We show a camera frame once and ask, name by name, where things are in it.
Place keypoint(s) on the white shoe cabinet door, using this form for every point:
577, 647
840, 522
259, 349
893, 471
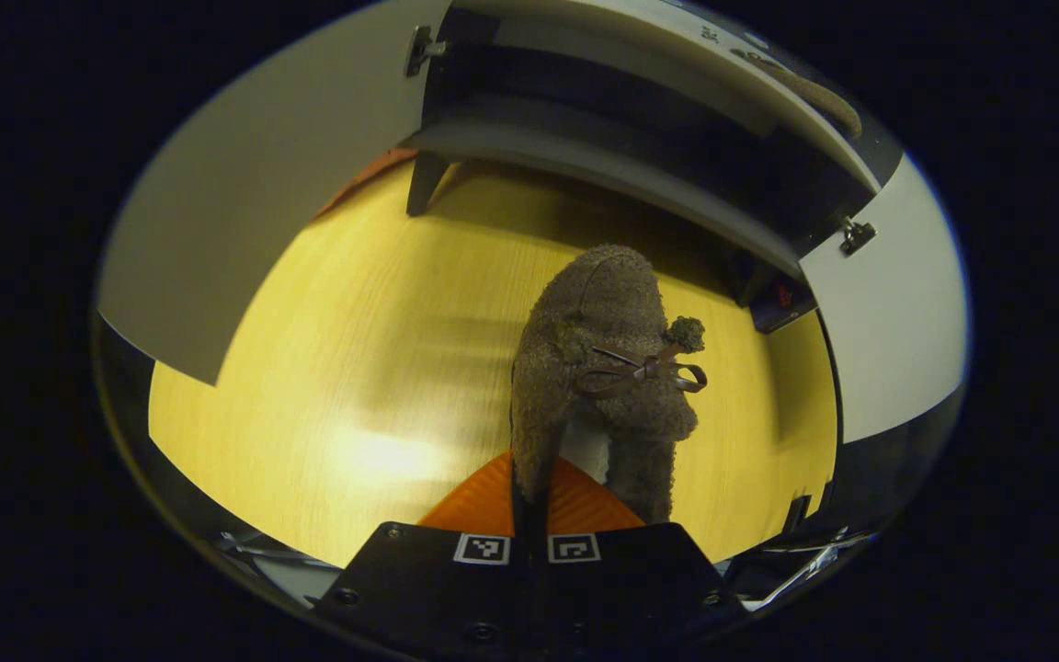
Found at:
888, 303
263, 184

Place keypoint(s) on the brown fuzzy shoe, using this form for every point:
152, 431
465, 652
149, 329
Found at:
814, 92
603, 303

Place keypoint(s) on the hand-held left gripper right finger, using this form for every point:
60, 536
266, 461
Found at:
621, 598

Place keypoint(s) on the metal door hinge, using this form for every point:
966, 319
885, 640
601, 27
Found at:
854, 237
419, 51

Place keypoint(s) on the grey white shoe cabinet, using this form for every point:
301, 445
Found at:
603, 156

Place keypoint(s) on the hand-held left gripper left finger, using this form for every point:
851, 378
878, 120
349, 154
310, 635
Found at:
438, 598

